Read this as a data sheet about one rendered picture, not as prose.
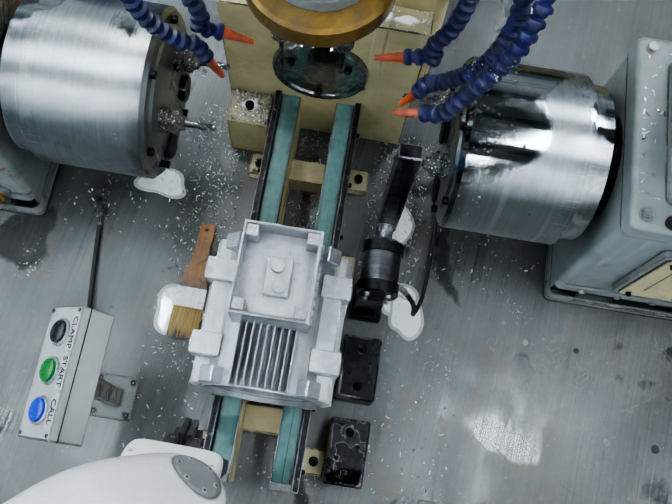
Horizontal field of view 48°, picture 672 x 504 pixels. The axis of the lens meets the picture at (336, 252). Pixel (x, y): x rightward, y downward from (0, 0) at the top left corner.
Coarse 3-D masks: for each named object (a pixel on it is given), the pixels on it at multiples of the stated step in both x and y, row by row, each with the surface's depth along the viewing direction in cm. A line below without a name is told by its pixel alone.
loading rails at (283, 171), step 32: (288, 96) 125; (288, 128) 123; (352, 128) 123; (256, 160) 131; (288, 160) 122; (256, 192) 118; (320, 192) 132; (352, 192) 132; (320, 224) 118; (224, 416) 109; (256, 416) 116; (288, 416) 109; (224, 448) 108; (288, 448) 108; (224, 480) 105; (288, 480) 107
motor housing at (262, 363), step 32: (224, 256) 102; (224, 288) 100; (320, 288) 99; (224, 320) 98; (320, 320) 99; (224, 352) 96; (256, 352) 93; (288, 352) 95; (224, 384) 94; (256, 384) 93; (288, 384) 93
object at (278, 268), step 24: (264, 240) 96; (288, 240) 97; (240, 264) 93; (264, 264) 96; (288, 264) 94; (312, 264) 96; (240, 288) 94; (264, 288) 93; (288, 288) 94; (312, 288) 92; (240, 312) 90; (264, 312) 94; (288, 312) 94; (312, 312) 94
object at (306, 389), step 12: (228, 240) 100; (240, 240) 99; (324, 252) 99; (336, 252) 100; (324, 264) 100; (336, 264) 100; (204, 372) 94; (216, 372) 94; (300, 384) 94; (312, 384) 94; (300, 396) 94; (312, 396) 94; (312, 408) 106
